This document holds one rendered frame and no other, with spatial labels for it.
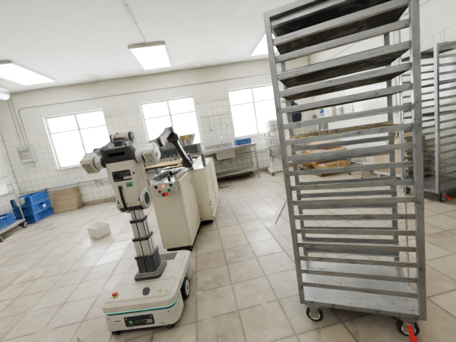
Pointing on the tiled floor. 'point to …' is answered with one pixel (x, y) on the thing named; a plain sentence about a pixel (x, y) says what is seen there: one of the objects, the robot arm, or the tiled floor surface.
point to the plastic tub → (98, 229)
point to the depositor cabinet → (206, 191)
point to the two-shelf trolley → (19, 207)
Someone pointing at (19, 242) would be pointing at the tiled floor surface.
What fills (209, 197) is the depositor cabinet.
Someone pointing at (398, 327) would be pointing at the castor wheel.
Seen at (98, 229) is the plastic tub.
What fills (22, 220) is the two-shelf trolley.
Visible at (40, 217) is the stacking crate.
